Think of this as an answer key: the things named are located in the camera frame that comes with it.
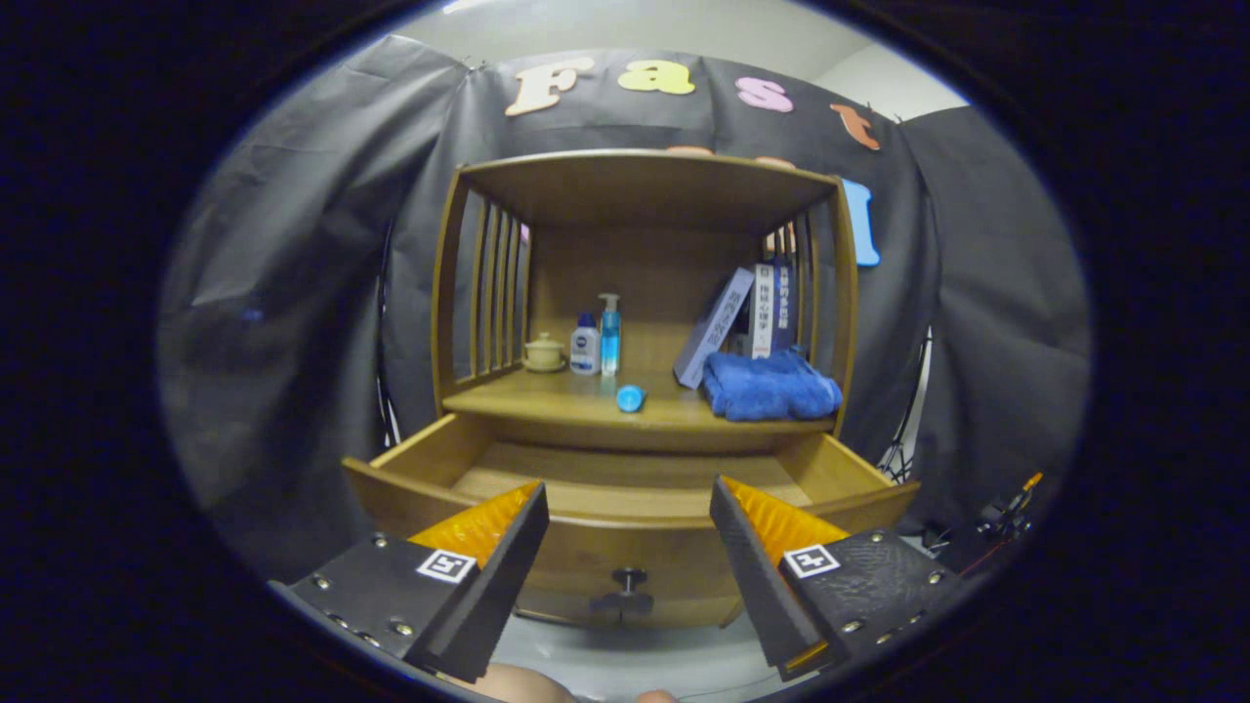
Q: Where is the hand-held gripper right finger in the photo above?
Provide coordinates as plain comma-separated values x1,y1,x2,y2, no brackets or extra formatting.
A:
710,476,968,682

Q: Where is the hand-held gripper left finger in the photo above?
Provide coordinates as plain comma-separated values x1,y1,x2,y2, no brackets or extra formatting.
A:
269,480,551,684

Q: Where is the wooden drawer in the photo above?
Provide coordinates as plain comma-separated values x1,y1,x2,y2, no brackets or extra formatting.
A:
342,412,921,631

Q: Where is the wooden countertop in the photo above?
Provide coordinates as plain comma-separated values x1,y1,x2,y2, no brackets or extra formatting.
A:
442,366,839,452

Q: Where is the wooden cabinet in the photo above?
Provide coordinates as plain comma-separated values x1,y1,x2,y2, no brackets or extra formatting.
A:
342,148,921,631

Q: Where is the black stand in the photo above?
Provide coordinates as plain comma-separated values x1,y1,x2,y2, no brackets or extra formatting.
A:
879,327,934,484

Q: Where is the blue towel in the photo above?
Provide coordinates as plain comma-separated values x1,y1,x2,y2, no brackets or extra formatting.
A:
701,349,843,423

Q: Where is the small beige lidded cup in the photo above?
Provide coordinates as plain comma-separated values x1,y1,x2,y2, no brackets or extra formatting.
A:
521,332,567,373

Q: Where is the white bottle with blue cap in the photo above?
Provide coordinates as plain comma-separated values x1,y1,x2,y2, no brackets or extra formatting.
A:
569,311,602,377

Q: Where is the grey book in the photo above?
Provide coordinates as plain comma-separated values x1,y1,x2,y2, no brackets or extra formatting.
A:
673,267,756,390

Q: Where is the orange and black clamp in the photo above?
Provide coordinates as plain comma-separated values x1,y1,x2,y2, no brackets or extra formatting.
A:
977,472,1044,548

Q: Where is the blue pump bottle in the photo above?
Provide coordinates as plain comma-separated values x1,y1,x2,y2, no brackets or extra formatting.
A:
599,293,623,378

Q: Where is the white spine book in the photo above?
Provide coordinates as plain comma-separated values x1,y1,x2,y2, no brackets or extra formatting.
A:
750,262,775,359

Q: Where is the dark blue book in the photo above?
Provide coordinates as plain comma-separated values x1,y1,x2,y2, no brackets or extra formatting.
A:
771,259,797,354

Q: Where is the black backdrop cloth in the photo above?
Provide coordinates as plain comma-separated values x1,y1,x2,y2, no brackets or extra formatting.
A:
161,34,1090,587

